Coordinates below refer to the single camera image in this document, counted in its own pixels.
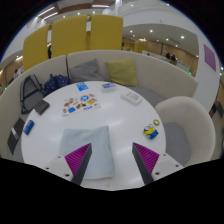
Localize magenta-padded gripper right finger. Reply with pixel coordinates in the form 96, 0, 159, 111
131, 142, 184, 186

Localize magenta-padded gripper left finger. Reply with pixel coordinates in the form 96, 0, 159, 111
43, 143, 93, 186

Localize light blue towel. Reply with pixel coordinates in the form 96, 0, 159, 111
58, 125, 116, 180

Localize yellow blue toy figure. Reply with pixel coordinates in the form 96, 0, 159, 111
143, 123, 159, 140

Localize colourful sticker sheet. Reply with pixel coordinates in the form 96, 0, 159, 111
62, 93, 102, 117

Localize white armchair with grey seat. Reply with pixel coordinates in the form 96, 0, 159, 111
154, 96, 217, 167

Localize dark brown wallet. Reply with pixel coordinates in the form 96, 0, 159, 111
33, 99, 51, 116

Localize black folder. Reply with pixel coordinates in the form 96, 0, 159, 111
7, 117, 26, 156

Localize blue card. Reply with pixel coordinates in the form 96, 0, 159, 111
75, 81, 90, 92

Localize small white blue pack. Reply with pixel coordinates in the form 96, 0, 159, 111
100, 82, 117, 93

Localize dark blue patterned bag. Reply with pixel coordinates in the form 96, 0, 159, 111
43, 73, 71, 94

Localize grey backpack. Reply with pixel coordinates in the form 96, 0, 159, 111
19, 73, 48, 115

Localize curved beige sofa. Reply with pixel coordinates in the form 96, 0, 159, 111
0, 49, 200, 159

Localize grey cushion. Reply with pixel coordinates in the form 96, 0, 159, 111
68, 58, 106, 84

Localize yellow-green cushion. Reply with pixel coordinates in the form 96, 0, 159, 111
105, 58, 139, 88

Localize long white counter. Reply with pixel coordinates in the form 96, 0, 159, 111
141, 49, 191, 77

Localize yellow partition panel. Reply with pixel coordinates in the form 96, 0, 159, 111
87, 13, 124, 52
50, 14, 89, 58
22, 23, 53, 72

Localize ceiling lights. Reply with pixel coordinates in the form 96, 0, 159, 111
36, 0, 188, 43

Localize purple wall panel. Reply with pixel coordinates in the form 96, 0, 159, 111
203, 43, 217, 72

